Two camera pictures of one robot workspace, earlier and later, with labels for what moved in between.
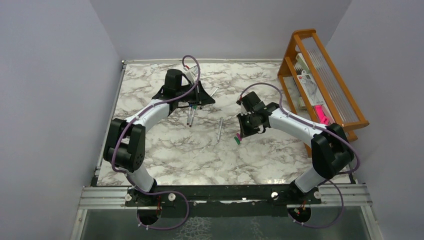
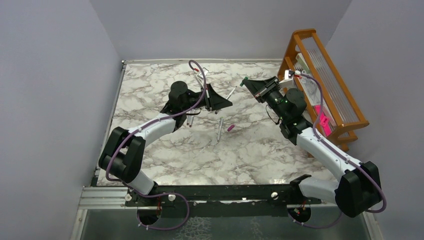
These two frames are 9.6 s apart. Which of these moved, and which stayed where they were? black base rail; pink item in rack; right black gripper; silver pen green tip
Moved: silver pen green tip; right black gripper
Stayed: pink item in rack; black base rail
